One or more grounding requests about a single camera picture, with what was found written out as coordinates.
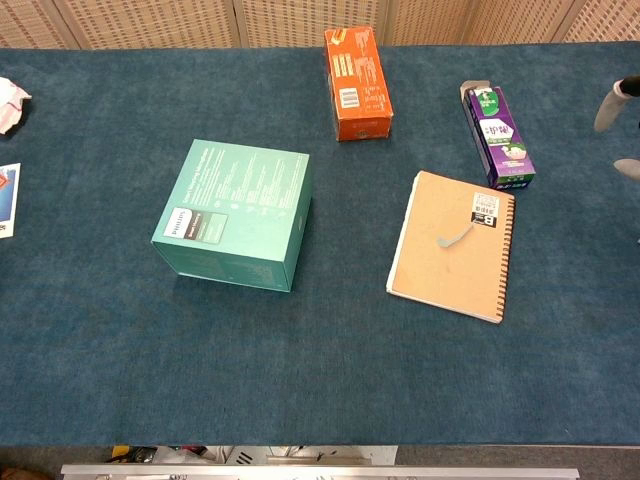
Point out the white base panel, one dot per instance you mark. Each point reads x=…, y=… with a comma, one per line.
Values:
x=350, y=454

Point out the purple cardboard box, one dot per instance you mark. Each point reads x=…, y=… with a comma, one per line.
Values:
x=500, y=140

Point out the small light blue strip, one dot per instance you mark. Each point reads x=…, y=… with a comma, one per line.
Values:
x=452, y=239

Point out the green Philips box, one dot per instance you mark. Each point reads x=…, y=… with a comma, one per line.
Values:
x=240, y=210

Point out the brown spiral notebook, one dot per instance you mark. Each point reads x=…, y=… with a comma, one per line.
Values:
x=440, y=270

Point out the woven folding screen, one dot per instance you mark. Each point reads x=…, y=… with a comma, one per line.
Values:
x=150, y=22

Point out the crumpled pink white wrapper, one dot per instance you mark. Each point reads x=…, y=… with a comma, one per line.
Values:
x=11, y=102

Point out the orange cardboard box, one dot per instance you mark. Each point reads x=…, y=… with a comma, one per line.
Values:
x=360, y=75

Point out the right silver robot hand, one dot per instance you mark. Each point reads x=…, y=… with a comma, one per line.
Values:
x=609, y=107

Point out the blue white printed card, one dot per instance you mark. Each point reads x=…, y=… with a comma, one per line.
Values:
x=7, y=200

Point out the blue felt table cover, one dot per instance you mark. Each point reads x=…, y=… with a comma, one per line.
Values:
x=300, y=360

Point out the aluminium profile rail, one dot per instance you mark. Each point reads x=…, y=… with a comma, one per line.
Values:
x=320, y=473

